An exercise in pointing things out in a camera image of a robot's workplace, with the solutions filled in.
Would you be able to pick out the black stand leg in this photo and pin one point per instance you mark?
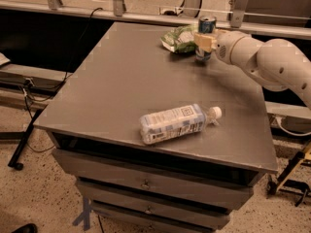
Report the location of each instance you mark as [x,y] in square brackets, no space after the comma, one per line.
[14,163]

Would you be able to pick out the green jalapeno chip bag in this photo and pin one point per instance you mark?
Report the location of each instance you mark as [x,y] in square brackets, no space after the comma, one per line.
[180,39]

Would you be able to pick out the redbull can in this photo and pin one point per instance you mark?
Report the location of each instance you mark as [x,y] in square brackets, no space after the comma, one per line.
[206,24]

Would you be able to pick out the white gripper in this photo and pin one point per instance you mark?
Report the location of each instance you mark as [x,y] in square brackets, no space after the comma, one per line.
[224,48]

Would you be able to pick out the clear plastic water bottle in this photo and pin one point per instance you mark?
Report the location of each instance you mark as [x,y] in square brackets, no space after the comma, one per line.
[177,122]

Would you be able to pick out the grey drawer cabinet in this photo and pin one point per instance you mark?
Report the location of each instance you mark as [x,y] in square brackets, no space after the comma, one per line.
[189,184]

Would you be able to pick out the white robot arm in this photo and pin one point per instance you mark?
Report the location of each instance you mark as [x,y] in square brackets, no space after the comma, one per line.
[276,65]

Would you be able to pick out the black shoe tip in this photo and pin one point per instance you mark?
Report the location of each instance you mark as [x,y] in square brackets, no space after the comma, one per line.
[27,228]

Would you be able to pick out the yellow black stand base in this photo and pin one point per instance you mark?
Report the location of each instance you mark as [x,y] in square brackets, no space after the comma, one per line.
[302,189]

